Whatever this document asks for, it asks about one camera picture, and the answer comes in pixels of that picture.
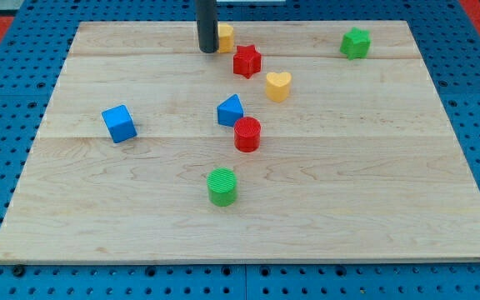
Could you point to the red cylinder block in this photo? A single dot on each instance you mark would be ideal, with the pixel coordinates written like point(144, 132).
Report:
point(247, 131)

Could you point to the light wooden board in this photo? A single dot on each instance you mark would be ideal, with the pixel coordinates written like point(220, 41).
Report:
point(360, 163)

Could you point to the yellow block behind rod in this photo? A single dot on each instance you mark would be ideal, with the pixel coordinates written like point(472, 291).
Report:
point(225, 38)

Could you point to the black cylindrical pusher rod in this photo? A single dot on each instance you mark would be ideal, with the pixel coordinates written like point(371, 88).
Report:
point(207, 25)

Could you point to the blue cube block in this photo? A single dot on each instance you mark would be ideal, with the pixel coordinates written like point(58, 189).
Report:
point(119, 123)

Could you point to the green star block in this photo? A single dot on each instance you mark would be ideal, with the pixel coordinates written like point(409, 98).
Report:
point(355, 43)

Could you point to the green cylinder block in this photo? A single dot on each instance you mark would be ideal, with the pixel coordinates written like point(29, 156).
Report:
point(222, 187)

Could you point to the red star block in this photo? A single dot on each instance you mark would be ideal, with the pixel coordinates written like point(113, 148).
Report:
point(247, 61)

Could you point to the yellow heart block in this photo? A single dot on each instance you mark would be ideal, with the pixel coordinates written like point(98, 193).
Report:
point(278, 86)

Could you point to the blue triangle block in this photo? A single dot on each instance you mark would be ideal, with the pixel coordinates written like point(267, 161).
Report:
point(229, 111)

